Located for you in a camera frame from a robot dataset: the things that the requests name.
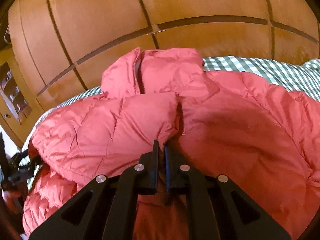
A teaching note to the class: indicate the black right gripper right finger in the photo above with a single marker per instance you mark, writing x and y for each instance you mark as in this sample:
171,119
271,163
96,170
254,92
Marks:
216,207

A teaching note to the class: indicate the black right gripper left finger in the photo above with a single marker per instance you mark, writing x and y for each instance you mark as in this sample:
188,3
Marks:
106,207

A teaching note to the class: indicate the wall shelf with items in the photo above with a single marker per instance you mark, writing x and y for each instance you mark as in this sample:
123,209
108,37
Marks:
12,95

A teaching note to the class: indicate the wooden panelled wardrobe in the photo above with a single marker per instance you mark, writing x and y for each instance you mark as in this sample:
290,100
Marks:
62,47

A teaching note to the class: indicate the green white checkered bedsheet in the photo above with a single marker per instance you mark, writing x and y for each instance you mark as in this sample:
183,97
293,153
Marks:
300,82

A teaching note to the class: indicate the red puffer jacket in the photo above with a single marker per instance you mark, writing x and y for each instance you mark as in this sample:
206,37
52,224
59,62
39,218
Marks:
108,134

